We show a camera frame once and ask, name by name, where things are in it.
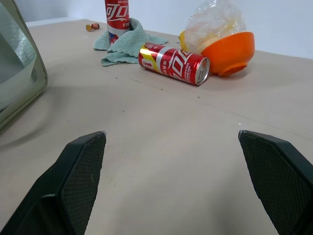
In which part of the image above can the clear plastic bag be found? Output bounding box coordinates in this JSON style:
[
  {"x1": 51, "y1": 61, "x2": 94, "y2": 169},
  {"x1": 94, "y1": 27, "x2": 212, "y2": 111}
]
[{"x1": 179, "y1": 0, "x2": 247, "y2": 54}]

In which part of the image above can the light green cloth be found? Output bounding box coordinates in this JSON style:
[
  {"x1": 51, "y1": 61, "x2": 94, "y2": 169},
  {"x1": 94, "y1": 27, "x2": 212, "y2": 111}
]
[{"x1": 93, "y1": 17, "x2": 169, "y2": 67}]

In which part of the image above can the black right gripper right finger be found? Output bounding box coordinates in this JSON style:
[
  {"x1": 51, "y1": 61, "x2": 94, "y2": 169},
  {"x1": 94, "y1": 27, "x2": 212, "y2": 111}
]
[{"x1": 238, "y1": 130, "x2": 313, "y2": 235}]

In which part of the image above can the orange plastic bowl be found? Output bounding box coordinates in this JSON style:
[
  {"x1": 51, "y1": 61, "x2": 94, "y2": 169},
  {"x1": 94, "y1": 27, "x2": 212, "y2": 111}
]
[{"x1": 200, "y1": 31, "x2": 256, "y2": 77}]

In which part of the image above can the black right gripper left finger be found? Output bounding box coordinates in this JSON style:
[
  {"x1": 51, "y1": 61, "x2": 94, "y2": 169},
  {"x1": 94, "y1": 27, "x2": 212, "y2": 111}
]
[{"x1": 0, "y1": 130, "x2": 107, "y2": 235}]

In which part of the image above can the red cola can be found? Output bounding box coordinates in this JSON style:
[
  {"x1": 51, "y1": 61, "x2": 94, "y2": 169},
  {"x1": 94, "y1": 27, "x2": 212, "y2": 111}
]
[
  {"x1": 138, "y1": 42, "x2": 211, "y2": 86},
  {"x1": 104, "y1": 0, "x2": 131, "y2": 47}
]

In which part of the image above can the grey-green bin with liner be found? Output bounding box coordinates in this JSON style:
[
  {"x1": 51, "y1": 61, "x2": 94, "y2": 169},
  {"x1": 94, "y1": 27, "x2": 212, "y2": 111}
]
[{"x1": 0, "y1": 0, "x2": 49, "y2": 130}]

